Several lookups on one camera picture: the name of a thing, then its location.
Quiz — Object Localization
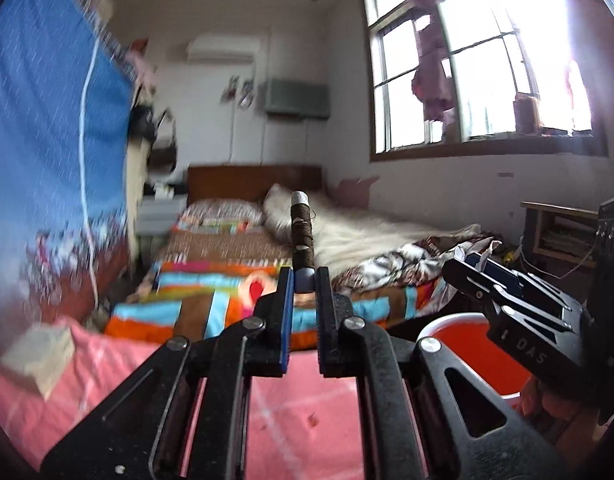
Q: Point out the brown stick wrapper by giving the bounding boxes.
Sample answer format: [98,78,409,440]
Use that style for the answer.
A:
[290,191,316,294]

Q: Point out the brown wooden headboard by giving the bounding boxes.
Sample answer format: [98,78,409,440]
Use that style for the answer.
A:
[187,165,324,205]

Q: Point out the white nightstand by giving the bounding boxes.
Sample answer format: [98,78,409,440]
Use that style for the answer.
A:
[135,195,188,237]

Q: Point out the black handbag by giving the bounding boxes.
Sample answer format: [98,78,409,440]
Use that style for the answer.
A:
[127,103,156,143]

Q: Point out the floral pillow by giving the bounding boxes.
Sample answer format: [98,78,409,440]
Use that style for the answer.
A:
[180,198,265,224]

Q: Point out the pink hanging clothes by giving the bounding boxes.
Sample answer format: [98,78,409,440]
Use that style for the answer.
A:
[409,0,453,122]

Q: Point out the white floral quilt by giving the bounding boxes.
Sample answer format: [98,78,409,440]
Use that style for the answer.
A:
[261,182,503,296]

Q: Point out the pink plaid cloth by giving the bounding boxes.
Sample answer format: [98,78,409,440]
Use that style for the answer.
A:
[0,316,523,480]

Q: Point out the white air conditioner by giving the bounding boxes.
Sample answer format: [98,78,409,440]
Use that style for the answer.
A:
[185,34,261,63]

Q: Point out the red plastic bucket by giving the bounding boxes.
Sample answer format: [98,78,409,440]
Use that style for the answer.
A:
[419,313,530,405]

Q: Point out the person's right hand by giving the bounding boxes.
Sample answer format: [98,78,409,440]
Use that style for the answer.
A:
[516,376,614,446]

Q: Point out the colourful patchwork bedspread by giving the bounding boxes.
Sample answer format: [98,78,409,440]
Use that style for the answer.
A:
[104,209,439,354]

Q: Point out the blue fabric wardrobe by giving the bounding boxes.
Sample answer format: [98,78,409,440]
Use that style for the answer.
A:
[0,0,136,346]

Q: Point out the wooden desk shelf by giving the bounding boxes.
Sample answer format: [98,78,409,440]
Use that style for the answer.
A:
[520,202,599,272]

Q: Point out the thick old book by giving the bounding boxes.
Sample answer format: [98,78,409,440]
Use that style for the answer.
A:
[0,324,75,400]

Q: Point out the window with bars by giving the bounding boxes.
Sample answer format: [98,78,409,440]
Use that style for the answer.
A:
[363,0,607,160]

